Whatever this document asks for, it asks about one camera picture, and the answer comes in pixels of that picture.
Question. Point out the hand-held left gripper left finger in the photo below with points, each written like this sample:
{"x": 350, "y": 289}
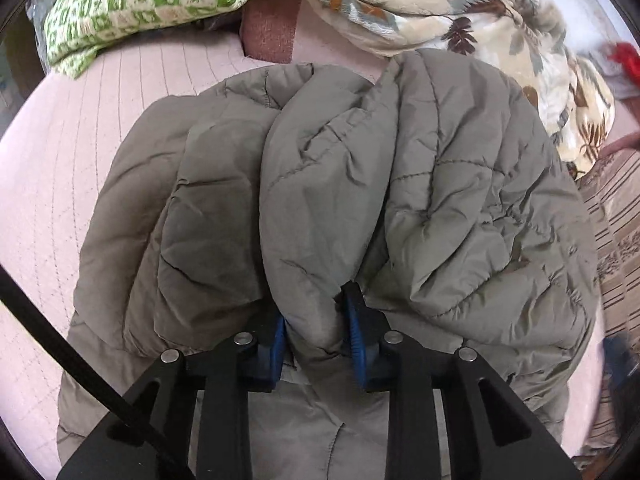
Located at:
{"x": 272, "y": 355}

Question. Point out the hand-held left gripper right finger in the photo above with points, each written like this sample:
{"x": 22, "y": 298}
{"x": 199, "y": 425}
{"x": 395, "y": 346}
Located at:
{"x": 355, "y": 340}

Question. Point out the olive grey quilted jacket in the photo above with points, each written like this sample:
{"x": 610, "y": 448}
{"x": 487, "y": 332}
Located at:
{"x": 450, "y": 185}

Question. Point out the striped floral sofa cushion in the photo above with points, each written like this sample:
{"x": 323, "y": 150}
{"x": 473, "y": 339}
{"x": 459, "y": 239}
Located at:
{"x": 617, "y": 220}

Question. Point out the pink quilted bed cover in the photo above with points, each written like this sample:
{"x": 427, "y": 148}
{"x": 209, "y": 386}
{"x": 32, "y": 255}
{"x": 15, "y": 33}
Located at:
{"x": 50, "y": 160}

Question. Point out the maroon cushion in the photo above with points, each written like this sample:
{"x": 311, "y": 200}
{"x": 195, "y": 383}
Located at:
{"x": 267, "y": 27}

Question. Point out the leaf print blanket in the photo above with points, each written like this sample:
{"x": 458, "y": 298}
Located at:
{"x": 425, "y": 5}

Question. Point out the green patterned pillow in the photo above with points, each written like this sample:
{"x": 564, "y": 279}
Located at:
{"x": 140, "y": 0}

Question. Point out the red cloth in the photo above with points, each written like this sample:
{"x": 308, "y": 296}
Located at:
{"x": 627, "y": 55}

